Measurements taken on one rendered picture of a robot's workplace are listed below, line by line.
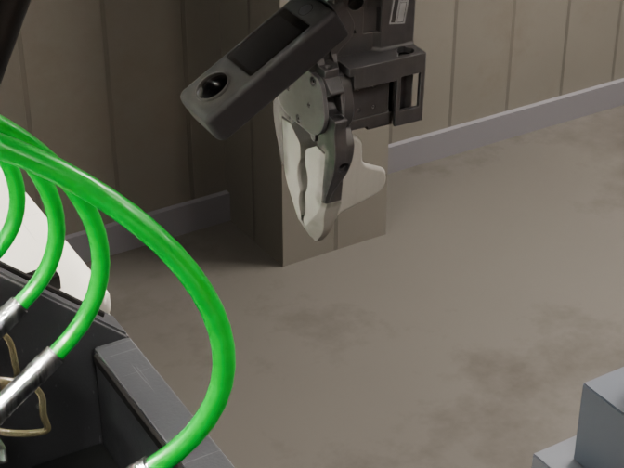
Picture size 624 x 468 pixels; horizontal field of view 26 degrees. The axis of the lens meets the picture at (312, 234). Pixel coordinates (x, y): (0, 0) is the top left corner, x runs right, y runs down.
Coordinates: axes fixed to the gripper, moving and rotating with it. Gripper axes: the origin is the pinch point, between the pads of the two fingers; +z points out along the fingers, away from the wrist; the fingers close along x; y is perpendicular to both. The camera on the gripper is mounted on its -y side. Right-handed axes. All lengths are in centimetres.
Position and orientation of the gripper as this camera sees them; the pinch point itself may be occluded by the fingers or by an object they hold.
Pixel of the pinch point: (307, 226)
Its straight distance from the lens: 99.5
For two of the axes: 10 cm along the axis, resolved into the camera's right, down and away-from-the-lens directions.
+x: -4.8, -4.7, 7.4
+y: 8.7, -2.4, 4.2
